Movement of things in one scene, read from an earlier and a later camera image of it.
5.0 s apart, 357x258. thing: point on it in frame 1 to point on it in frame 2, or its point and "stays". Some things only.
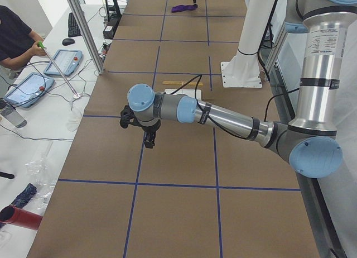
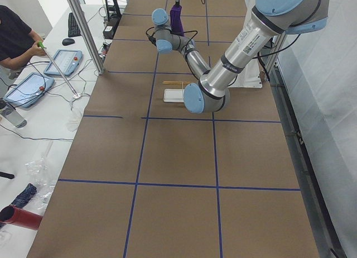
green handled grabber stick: [76, 95] stays
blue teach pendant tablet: [67, 61] stays
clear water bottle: [11, 114] stays
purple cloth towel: [183, 7] to [176, 23]
